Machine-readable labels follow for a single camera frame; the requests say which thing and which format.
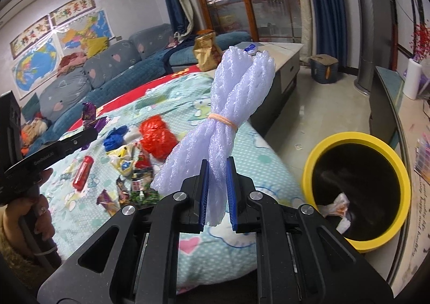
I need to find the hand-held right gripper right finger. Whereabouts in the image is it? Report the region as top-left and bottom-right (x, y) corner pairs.
(226, 157), (393, 304)

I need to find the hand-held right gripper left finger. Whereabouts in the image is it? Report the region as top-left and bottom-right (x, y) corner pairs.
(37, 159), (210, 304)

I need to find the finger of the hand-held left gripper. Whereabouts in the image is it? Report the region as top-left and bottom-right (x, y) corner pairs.
(21, 129), (99, 171)

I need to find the orange hair tie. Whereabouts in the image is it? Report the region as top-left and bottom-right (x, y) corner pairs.
(207, 114), (240, 131)

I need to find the white foam net bundle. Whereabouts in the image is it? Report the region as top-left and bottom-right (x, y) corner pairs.
(150, 48), (277, 228)

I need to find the yellow black trash bin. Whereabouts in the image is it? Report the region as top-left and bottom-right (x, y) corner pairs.
(301, 132), (412, 254)

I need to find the person's left forearm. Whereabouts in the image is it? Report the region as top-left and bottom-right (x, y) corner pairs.
(0, 220), (46, 294)

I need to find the person's left hand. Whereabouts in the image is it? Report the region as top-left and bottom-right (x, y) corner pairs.
(0, 168), (56, 251)

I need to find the orange beige clothes pile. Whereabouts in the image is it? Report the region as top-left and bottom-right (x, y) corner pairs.
(20, 117), (49, 157)

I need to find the red tube packet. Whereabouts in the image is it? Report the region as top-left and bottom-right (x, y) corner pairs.
(73, 155), (94, 190)

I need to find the teal cushion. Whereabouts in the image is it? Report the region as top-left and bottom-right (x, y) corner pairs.
(23, 94), (41, 117)

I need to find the blue plastic bag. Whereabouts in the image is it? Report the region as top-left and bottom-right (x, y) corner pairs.
(103, 125), (130, 151)

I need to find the yellow white plastic bag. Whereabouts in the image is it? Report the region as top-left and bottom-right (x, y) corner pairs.
(107, 143), (142, 177)

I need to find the green dark snack wrapper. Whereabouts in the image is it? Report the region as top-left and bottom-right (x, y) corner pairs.
(116, 176), (160, 208)

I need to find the purple orange snack wrapper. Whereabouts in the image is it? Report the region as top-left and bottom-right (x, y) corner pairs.
(97, 190), (120, 217)

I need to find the red snack packet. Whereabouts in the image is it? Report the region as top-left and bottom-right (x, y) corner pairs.
(134, 151), (152, 170)

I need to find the world map poster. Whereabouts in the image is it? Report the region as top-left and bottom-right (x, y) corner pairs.
(12, 38), (64, 99)

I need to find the blue grey sofa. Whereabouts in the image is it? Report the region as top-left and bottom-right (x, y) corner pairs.
(20, 23), (252, 157)

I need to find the red plastic bag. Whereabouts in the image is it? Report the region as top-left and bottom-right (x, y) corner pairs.
(139, 115), (178, 161)

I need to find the red bed sheet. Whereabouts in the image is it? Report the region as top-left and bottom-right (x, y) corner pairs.
(64, 67), (202, 130)

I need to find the pink red clothes pile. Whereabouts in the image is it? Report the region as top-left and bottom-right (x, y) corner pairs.
(57, 52), (88, 76)

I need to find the white crumpled wrapper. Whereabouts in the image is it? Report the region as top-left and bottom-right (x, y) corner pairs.
(317, 192), (352, 234)

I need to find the yellow cushion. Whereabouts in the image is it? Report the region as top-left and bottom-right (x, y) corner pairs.
(87, 37), (110, 57)

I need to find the country map poster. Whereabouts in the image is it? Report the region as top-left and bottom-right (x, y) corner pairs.
(55, 10), (113, 52)

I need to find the grey coffee table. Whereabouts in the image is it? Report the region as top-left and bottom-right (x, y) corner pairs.
(232, 42), (304, 136)

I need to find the brown paper bag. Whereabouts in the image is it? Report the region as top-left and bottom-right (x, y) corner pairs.
(193, 30), (224, 72)

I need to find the blue brown storage stool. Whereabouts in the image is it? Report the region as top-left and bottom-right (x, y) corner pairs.
(309, 54), (339, 84)

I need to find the grey media cabinet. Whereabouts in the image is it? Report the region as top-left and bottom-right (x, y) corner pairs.
(369, 65), (430, 288)

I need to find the colourful card box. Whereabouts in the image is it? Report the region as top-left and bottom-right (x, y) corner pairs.
(414, 131), (430, 177)

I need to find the paper towel roll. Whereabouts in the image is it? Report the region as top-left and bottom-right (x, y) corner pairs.
(403, 58), (422, 100)

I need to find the grey tower air conditioner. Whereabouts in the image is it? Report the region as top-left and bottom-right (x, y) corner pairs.
(349, 0), (376, 93)

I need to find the red flower decoration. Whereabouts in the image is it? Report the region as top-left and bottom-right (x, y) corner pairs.
(408, 23), (430, 62)

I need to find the long embroidered wall banner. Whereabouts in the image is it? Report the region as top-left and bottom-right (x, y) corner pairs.
(9, 16), (52, 59)
(50, 0), (96, 25)

